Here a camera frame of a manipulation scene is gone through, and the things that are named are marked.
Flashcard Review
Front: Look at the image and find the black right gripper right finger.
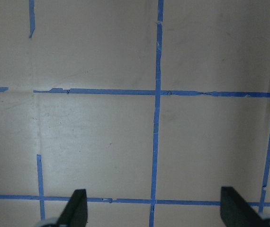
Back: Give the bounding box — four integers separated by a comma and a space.
220, 187, 270, 227

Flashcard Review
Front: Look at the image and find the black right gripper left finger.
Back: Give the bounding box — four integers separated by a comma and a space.
56, 189, 88, 227

